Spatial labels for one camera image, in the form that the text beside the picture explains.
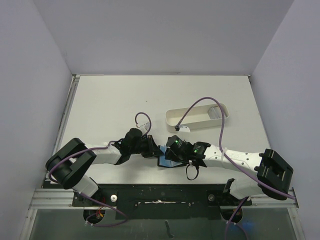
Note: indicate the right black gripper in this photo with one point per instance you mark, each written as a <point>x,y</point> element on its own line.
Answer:
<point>171,151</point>

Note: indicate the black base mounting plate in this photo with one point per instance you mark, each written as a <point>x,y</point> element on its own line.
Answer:
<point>167,201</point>

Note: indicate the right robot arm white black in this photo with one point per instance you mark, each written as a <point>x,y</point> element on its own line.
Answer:
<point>267,173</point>

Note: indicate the white oblong plastic tray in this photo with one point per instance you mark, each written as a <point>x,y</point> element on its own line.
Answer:
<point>197,118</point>

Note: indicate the stack of silver credit cards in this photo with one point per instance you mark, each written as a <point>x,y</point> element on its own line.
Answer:
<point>214,113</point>

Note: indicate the aluminium frame rail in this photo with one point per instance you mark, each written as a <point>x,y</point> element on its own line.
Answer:
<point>51,199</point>

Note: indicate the black card holder wallet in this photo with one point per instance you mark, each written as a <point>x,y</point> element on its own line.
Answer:
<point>162,162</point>

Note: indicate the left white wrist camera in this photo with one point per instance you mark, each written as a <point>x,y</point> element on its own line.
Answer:
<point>143,127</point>

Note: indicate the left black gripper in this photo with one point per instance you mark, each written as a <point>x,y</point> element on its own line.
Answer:
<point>152,150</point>

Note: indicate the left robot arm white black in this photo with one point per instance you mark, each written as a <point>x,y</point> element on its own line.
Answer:
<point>69,165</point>

